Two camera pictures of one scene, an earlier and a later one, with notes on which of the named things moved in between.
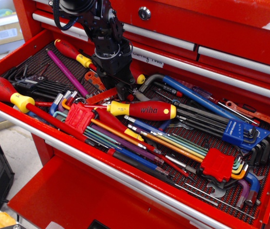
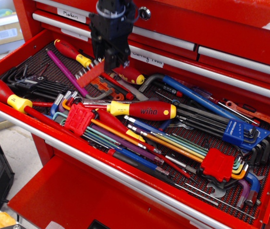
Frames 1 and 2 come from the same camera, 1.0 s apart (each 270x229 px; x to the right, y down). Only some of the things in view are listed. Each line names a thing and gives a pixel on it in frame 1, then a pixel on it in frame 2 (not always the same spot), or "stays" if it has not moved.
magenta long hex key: (68, 74) stays
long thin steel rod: (220, 201) stays
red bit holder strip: (102, 96) -> (91, 72)
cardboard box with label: (1, 35) stays
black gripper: (118, 68) -> (110, 38)
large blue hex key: (193, 93) stays
